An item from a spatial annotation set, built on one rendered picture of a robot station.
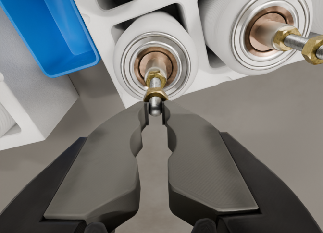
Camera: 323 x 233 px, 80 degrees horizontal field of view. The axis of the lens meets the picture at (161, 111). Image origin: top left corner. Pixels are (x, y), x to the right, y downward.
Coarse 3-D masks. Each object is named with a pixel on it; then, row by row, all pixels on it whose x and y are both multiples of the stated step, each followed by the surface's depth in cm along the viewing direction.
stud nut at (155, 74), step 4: (152, 72) 18; (156, 72) 17; (160, 72) 17; (148, 76) 17; (152, 76) 17; (156, 76) 17; (160, 76) 17; (164, 76) 18; (148, 80) 17; (164, 80) 17; (148, 84) 18; (164, 84) 18
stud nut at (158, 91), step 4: (148, 88) 14; (152, 88) 14; (156, 88) 14; (160, 88) 14; (148, 92) 14; (152, 92) 14; (156, 92) 14; (160, 92) 14; (164, 92) 15; (144, 96) 15; (148, 96) 14; (152, 96) 14; (156, 96) 14; (160, 96) 14; (164, 96) 14; (144, 100) 14; (148, 100) 14; (164, 100) 14
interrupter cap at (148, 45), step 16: (160, 32) 19; (128, 48) 20; (144, 48) 20; (160, 48) 20; (176, 48) 20; (128, 64) 21; (144, 64) 21; (176, 64) 21; (128, 80) 21; (144, 80) 22; (176, 80) 21
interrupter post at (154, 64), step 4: (152, 60) 20; (156, 60) 20; (160, 60) 20; (148, 64) 20; (152, 64) 19; (156, 64) 19; (160, 64) 19; (164, 64) 20; (148, 68) 18; (152, 68) 18; (156, 68) 18; (160, 68) 18; (164, 68) 19; (148, 72) 18; (164, 72) 18; (144, 76) 18
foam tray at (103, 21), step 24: (96, 0) 24; (120, 0) 33; (144, 0) 24; (168, 0) 24; (192, 0) 24; (96, 24) 25; (120, 24) 33; (192, 24) 25; (216, 72) 29; (120, 96) 31
